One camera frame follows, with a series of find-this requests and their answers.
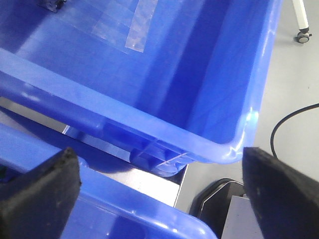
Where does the steel centre divider bar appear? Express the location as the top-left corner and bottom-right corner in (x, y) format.
(0, 97), (184, 207)

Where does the white caster leg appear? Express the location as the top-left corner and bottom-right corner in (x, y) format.
(292, 0), (312, 44)

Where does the black floor cable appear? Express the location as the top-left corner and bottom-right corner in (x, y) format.
(270, 103), (319, 158)

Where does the blue crate front right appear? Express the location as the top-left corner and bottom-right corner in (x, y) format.
(0, 0), (282, 177)

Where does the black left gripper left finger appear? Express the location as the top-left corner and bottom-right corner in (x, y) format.
(0, 148), (81, 239)

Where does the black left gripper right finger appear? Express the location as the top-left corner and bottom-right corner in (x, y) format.
(242, 147), (319, 239)

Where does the clear tape patch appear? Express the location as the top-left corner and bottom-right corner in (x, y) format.
(57, 0), (158, 53)

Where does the blue crate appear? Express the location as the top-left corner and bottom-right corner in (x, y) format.
(0, 125), (215, 239)
(0, 0), (282, 177)

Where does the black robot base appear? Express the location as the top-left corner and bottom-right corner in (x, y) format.
(188, 177), (267, 239)

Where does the blue crate front left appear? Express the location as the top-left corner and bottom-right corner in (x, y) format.
(0, 125), (215, 239)

